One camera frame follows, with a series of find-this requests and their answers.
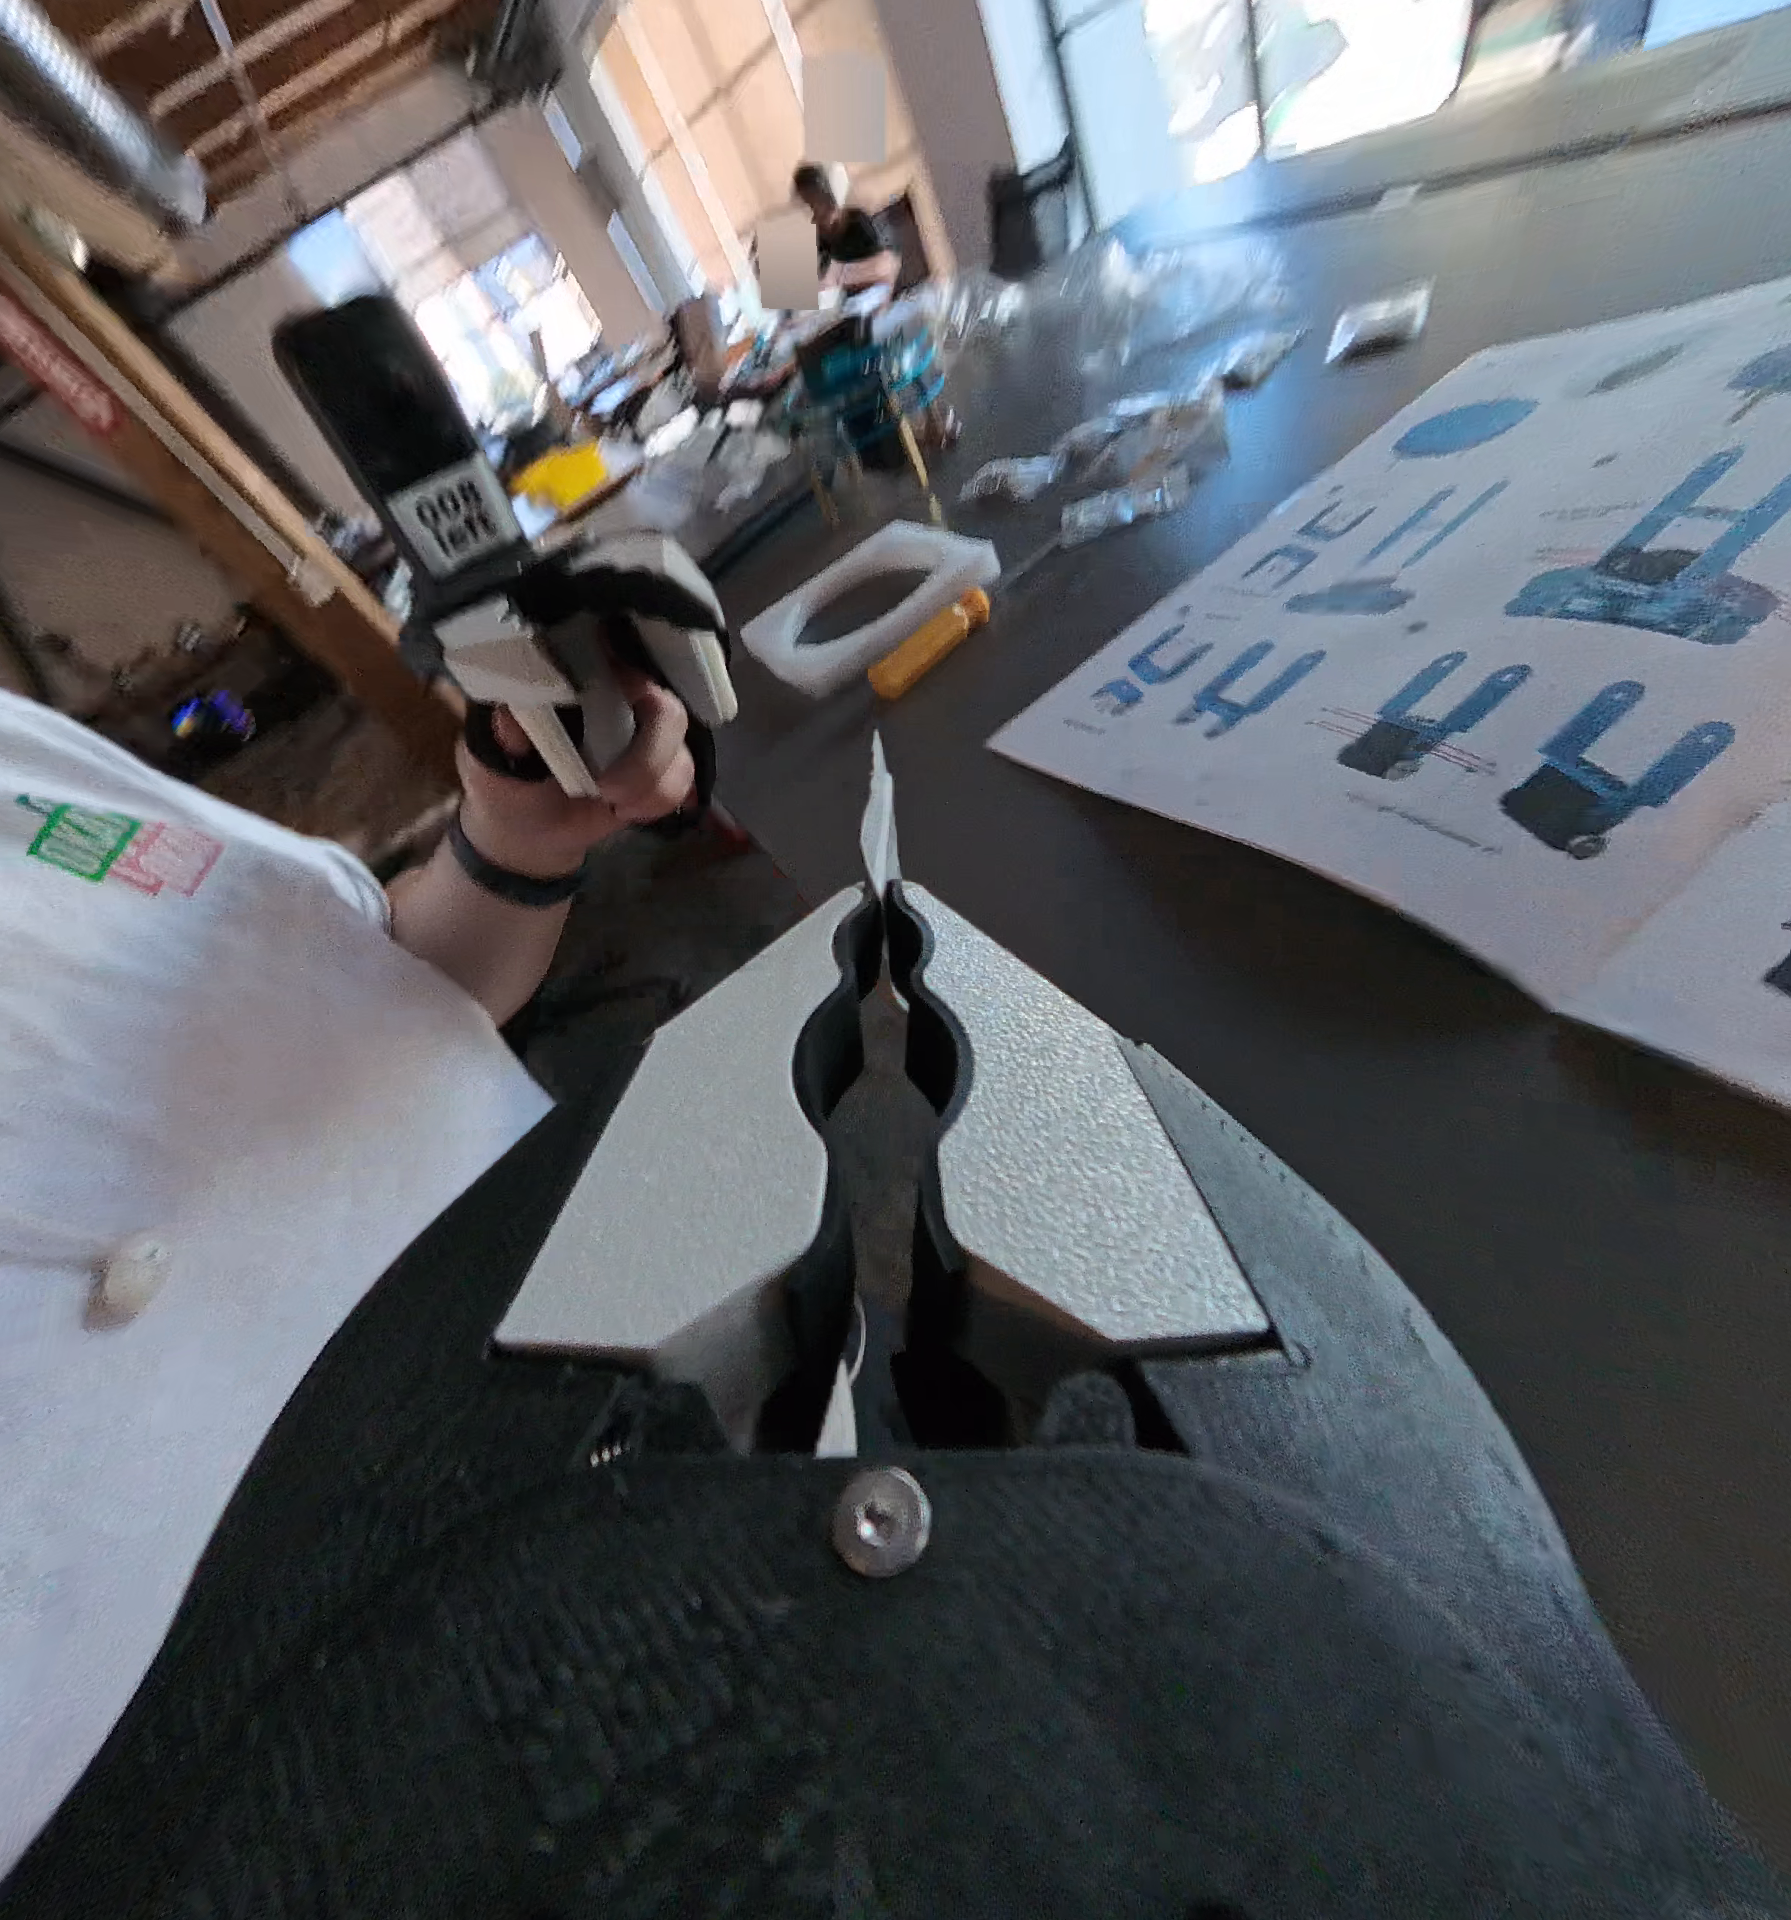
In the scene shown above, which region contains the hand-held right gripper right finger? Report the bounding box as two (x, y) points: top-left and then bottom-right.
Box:
(890, 880), (1273, 1454)

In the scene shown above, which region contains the crumpled clear plastic wrap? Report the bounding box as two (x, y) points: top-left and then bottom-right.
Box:
(970, 234), (1301, 395)

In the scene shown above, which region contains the printed instruction sheet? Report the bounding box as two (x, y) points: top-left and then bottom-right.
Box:
(987, 261), (1791, 1140)

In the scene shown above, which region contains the black mesh chair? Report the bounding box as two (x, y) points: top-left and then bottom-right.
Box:
(985, 141), (1082, 279)

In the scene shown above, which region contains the silver ventilation duct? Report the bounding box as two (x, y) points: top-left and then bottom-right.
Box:
(0, 0), (211, 234)

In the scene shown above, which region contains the small parts packet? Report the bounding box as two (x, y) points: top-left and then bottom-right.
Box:
(815, 730), (905, 1459)

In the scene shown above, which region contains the person's left hand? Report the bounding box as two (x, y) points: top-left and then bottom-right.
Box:
(450, 681), (699, 880)

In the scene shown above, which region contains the black desk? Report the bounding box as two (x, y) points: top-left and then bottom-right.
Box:
(506, 88), (1791, 1920)

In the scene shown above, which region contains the large glass window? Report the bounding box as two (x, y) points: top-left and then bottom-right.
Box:
(1042, 0), (1735, 171)

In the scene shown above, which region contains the cluster of small screw bags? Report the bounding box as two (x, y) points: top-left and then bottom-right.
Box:
(957, 375), (1235, 548)

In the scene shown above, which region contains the black wristband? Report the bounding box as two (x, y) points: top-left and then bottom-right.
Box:
(443, 814), (591, 911)

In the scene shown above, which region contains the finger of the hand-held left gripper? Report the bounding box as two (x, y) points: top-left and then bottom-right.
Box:
(599, 535), (735, 724)
(437, 597), (585, 704)

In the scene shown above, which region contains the wooden post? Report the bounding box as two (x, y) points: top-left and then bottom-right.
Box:
(0, 152), (463, 767)

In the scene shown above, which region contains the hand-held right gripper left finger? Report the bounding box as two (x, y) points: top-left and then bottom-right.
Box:
(494, 880), (890, 1454)

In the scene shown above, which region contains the yellow tool handle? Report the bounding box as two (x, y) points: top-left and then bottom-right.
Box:
(867, 589), (991, 700)

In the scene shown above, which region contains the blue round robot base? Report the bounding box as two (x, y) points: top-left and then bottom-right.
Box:
(799, 322), (963, 489)

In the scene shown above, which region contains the white foam frame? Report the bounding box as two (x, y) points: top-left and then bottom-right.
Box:
(739, 523), (999, 698)

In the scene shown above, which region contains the person's left forearm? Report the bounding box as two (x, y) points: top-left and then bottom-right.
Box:
(385, 876), (578, 1029)

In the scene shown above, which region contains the red wall sign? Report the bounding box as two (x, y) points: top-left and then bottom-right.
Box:
(0, 257), (122, 439)

